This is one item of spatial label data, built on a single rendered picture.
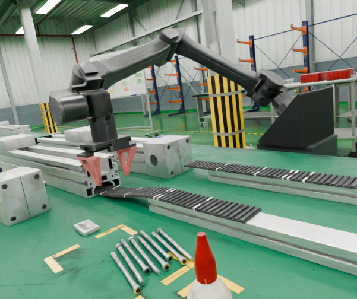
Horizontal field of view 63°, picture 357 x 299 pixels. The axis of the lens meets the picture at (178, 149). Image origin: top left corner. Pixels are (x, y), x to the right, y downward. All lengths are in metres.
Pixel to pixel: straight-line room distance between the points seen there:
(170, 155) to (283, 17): 8.65
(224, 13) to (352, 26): 4.82
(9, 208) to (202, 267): 0.52
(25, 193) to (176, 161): 0.36
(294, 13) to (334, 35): 1.22
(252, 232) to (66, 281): 0.26
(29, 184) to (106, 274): 0.33
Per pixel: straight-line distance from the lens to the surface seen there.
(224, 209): 0.47
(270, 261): 0.41
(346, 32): 8.51
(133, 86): 6.55
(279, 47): 9.25
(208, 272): 0.24
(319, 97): 1.06
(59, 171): 0.84
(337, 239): 0.41
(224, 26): 4.12
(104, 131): 0.66
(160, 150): 0.76
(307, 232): 0.42
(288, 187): 0.62
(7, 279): 0.51
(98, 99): 0.66
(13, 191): 0.70
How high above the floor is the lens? 1.01
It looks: 12 degrees down
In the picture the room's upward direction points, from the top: 8 degrees counter-clockwise
